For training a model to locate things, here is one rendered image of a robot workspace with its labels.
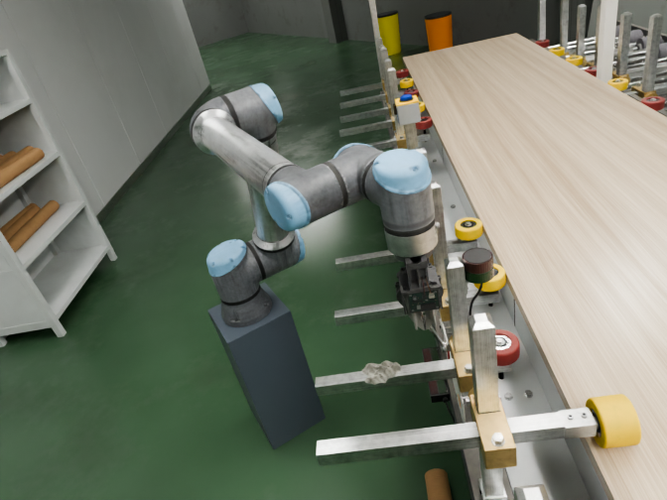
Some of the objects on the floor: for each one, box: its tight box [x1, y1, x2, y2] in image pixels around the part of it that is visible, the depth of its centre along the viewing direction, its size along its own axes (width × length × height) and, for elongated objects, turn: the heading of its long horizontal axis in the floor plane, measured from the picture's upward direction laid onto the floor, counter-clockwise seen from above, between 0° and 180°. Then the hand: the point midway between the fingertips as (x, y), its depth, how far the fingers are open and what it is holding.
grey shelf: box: [0, 49, 117, 347], centre depth 308 cm, size 45×90×155 cm, turn 18°
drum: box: [377, 10, 401, 56], centre depth 775 cm, size 36×36×59 cm
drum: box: [424, 11, 453, 52], centre depth 680 cm, size 36×36×57 cm
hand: (424, 321), depth 102 cm, fingers closed
